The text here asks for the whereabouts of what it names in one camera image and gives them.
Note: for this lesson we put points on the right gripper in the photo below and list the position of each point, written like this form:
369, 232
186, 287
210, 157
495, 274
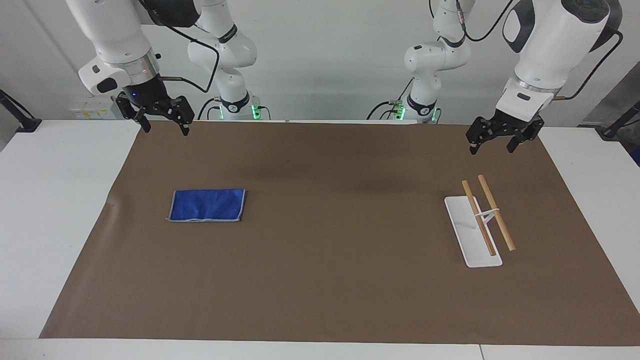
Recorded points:
147, 92

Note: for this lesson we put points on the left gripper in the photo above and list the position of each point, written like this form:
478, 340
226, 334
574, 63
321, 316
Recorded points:
520, 125

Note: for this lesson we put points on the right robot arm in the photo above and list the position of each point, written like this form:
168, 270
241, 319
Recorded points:
117, 35

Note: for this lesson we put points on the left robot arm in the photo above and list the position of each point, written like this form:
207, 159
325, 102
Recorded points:
550, 45

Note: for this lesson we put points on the blue folded towel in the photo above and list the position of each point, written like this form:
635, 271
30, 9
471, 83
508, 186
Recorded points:
207, 205

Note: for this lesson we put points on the white socket strip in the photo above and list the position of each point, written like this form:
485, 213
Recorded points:
92, 110

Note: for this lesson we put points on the white rack with wooden bars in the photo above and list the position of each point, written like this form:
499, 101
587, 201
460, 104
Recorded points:
472, 235

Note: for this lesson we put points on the black stand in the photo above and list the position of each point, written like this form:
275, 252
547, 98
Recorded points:
22, 120
617, 125

